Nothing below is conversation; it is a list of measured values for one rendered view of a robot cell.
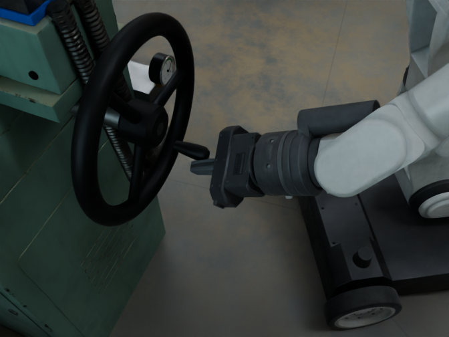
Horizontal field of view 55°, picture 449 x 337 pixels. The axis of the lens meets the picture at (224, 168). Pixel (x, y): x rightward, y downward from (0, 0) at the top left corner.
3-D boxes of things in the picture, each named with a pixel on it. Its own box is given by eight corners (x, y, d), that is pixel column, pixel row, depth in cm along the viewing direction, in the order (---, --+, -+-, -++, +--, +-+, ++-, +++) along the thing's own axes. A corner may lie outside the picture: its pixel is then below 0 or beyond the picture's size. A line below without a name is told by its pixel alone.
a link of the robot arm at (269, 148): (237, 215, 67) (308, 218, 59) (198, 198, 59) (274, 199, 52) (249, 140, 70) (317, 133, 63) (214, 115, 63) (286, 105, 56)
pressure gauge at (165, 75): (164, 99, 89) (159, 68, 83) (147, 93, 90) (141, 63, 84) (177, 79, 93) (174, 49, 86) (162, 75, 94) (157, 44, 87)
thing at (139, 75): (155, 121, 95) (150, 94, 89) (107, 105, 98) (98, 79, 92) (172, 96, 100) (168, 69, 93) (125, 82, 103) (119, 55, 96)
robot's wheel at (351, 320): (323, 317, 125) (393, 302, 123) (328, 335, 122) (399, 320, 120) (319, 295, 109) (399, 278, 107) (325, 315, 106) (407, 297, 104)
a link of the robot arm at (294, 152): (319, 182, 63) (400, 180, 56) (285, 204, 55) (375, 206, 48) (309, 105, 61) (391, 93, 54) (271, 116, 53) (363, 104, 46)
